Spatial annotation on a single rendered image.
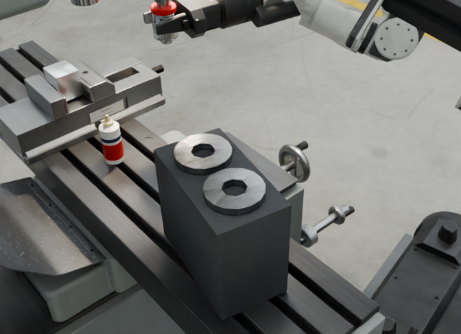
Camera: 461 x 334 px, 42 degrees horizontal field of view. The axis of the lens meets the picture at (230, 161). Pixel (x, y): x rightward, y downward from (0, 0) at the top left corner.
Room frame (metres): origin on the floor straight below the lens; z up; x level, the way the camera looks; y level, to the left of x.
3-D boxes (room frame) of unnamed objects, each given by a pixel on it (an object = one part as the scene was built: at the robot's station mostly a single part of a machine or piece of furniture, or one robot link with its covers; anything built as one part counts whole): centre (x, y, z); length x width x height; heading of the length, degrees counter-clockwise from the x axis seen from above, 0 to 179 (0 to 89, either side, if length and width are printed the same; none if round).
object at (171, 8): (1.04, 0.11, 1.24); 0.05 x 0.05 x 0.01
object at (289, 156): (1.29, -0.15, 0.64); 0.16 x 0.12 x 0.12; 129
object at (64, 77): (1.11, 0.35, 1.05); 0.06 x 0.05 x 0.06; 39
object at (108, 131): (0.98, 0.24, 0.99); 0.04 x 0.04 x 0.11
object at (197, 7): (1.08, 0.03, 1.21); 0.13 x 0.12 x 0.10; 28
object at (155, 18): (1.04, 0.11, 1.21); 0.05 x 0.05 x 0.05
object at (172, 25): (1.01, 0.10, 1.21); 0.06 x 0.02 x 0.03; 118
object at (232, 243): (0.69, 0.02, 1.04); 0.22 x 0.12 x 0.20; 28
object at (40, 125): (1.13, 0.32, 0.99); 0.35 x 0.15 x 0.11; 129
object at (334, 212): (1.20, -0.26, 0.52); 0.22 x 0.06 x 0.06; 129
